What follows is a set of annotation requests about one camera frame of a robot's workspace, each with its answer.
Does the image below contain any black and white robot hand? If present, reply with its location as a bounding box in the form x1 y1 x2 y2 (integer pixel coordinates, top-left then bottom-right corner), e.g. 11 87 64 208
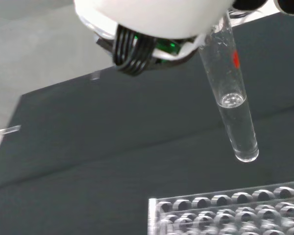
73 0 294 77

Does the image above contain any clear plastic test tube rack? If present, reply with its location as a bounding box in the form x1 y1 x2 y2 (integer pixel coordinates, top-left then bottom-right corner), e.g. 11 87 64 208
148 180 294 235

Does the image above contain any black bench cloth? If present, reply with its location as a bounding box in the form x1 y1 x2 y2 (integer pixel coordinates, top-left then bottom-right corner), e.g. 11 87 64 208
0 11 294 235

